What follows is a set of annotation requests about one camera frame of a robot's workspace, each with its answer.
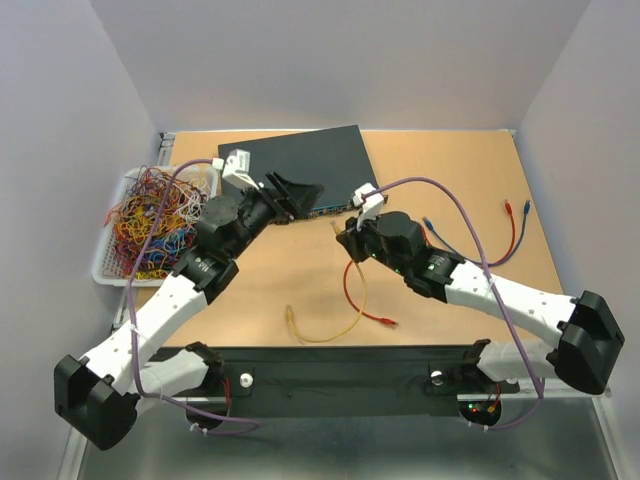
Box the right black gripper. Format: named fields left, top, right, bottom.
left=338, top=207, right=409, bottom=276

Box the tangled colourful cable pile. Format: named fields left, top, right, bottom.
left=103, top=167, right=214, bottom=281

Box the blue ethernet cable right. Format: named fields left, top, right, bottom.
left=422, top=199, right=532, bottom=266

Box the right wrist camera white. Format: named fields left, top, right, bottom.
left=351, top=183, right=386, bottom=230

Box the red ethernet cable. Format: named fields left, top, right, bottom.
left=482, top=198, right=518, bottom=267
left=342, top=259, right=400, bottom=329

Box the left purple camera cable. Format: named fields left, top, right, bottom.
left=122, top=158, right=261, bottom=436

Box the white perforated plastic basket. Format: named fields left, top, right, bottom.
left=92, top=164, right=220, bottom=287

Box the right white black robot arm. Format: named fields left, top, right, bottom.
left=336, top=212, right=625, bottom=395

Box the purple camera cable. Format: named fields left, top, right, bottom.
left=122, top=158, right=261, bottom=436
left=372, top=177, right=547, bottom=431

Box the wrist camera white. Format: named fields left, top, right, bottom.
left=351, top=183, right=386, bottom=230
left=212, top=149, right=258, bottom=190

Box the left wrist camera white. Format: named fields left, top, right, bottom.
left=212, top=149, right=258, bottom=190

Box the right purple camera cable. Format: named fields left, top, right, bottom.
left=372, top=177, right=547, bottom=431

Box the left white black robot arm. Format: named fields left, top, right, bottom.
left=54, top=173, right=324, bottom=450

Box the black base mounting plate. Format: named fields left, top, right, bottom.
left=179, top=340, right=519, bottom=419

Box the yellow ethernet cable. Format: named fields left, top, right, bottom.
left=284, top=221, right=367, bottom=344

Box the dark blue network switch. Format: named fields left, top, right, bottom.
left=218, top=125, right=378, bottom=217

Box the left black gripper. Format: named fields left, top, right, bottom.
left=227, top=171, right=324, bottom=260

